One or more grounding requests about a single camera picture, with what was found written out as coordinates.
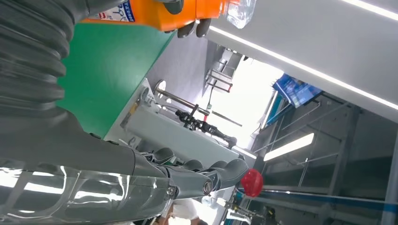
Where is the white wall light strip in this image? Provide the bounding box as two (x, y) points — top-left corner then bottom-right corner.
(209, 26), (398, 111)

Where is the white machine base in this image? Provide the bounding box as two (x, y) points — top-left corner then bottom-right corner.
(104, 77), (259, 170)

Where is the ceiling light panel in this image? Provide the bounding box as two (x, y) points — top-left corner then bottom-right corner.
(263, 132), (315, 162)

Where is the metal stanchion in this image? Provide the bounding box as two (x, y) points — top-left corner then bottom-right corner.
(153, 80), (211, 117)

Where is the blue screen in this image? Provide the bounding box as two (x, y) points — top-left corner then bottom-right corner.
(273, 73), (323, 109)

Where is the red round knob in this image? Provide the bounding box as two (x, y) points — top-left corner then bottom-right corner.
(240, 168), (264, 198)

